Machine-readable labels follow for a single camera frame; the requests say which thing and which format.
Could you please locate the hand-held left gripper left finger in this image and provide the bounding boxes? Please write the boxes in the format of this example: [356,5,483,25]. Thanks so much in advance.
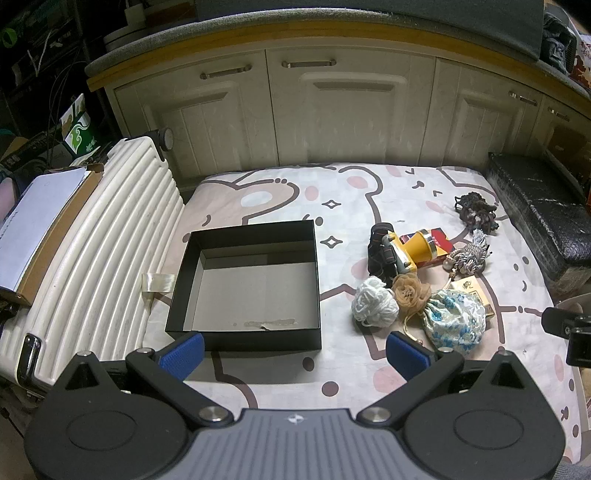
[48,332,234,428]

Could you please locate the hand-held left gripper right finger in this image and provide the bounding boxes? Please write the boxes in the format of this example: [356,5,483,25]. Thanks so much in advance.
[360,331,539,425]

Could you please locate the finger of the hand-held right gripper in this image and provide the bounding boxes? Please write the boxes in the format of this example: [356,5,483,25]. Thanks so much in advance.
[541,305,591,339]

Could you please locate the blue floral drawstring pouch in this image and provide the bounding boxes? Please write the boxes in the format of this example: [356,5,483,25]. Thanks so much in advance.
[402,290,488,356]

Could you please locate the white yarn ball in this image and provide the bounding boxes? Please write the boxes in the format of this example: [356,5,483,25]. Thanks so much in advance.
[351,276,400,328]

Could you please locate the tan fabric flower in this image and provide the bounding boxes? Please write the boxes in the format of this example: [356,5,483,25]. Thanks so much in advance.
[392,271,432,319]

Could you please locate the beige tissue packet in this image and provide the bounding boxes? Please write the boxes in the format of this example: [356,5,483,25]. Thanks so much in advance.
[450,279,495,319]

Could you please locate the black cardboard box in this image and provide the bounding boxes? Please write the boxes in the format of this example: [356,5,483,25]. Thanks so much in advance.
[165,219,322,352]

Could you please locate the yellow headlamp with black strap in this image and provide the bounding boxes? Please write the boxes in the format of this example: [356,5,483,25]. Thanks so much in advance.
[367,222,437,278]

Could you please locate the black and white striped hair tie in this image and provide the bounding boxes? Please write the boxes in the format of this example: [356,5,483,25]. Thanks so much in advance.
[443,229,492,280]

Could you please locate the red and blue printed box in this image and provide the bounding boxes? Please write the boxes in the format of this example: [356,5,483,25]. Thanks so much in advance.
[399,227,455,268]

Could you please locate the brown knitted scrunchie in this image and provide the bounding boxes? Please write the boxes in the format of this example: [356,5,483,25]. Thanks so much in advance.
[454,191,502,234]

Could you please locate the cream satin ribbon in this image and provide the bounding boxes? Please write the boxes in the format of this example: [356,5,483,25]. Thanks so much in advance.
[141,272,175,296]

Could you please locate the bear printed blanket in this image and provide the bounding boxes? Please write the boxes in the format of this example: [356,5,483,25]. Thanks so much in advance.
[141,161,583,462]

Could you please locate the black wrapped bench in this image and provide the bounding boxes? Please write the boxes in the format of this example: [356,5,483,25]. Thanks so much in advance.
[487,151,591,296]

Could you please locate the white ribbed suitcase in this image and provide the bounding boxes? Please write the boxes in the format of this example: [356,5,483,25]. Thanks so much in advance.
[0,128,185,398]

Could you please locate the brown cardboard carton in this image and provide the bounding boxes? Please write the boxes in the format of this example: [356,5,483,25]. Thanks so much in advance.
[0,161,105,308]

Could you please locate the white paper sheet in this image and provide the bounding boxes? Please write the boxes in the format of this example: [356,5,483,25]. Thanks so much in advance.
[0,167,88,289]

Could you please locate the cream cabinet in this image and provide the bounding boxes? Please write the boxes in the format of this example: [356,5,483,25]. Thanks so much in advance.
[105,45,591,192]

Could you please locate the green and white carton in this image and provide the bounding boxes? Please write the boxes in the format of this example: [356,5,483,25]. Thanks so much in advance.
[60,93,101,158]

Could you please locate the dark bundled clothing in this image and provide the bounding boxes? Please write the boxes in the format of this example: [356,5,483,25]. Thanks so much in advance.
[540,11,580,75]

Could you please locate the white round container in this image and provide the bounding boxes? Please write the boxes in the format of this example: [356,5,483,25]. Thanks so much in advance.
[103,25,148,52]

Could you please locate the grey countertop with wooden edge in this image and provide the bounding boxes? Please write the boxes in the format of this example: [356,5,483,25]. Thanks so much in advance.
[85,0,591,100]

